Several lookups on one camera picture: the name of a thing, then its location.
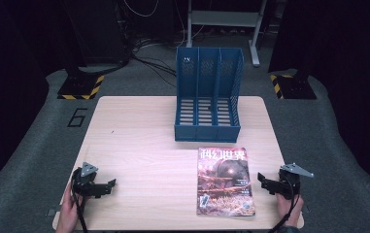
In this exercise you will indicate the magazine with reddish cover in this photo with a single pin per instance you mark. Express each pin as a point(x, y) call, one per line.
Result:
point(224, 187)

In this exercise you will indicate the dark cabinet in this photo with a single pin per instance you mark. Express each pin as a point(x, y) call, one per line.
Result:
point(98, 32)

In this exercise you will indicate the black stand base yellow stripes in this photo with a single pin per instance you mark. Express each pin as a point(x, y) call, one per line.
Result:
point(82, 86)
point(294, 86)

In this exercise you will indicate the white metal stand frame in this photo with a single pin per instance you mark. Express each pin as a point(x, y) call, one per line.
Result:
point(224, 18)

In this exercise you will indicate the blue plastic file rack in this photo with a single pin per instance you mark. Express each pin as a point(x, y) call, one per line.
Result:
point(185, 133)

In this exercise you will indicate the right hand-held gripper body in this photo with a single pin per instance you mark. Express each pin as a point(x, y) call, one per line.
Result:
point(287, 183)

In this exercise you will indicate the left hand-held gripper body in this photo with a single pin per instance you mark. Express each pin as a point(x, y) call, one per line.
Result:
point(87, 184)

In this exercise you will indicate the person's right hand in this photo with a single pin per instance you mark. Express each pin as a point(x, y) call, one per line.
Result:
point(287, 208)

